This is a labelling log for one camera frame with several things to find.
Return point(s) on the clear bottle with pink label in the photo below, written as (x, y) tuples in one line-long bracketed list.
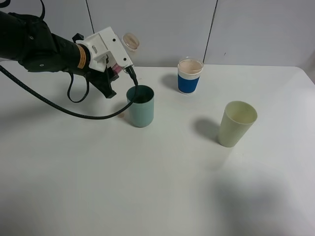
[(131, 44)]

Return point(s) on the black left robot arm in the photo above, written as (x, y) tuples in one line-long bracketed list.
[(27, 39)]

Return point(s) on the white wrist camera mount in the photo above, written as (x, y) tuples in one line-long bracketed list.
[(102, 44)]

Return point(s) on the pale green plastic cup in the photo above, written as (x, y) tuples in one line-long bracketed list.
[(237, 118)]

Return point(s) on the teal plastic cup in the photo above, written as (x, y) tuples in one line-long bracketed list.
[(141, 111)]

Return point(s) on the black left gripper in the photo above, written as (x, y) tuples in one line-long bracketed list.
[(76, 59)]

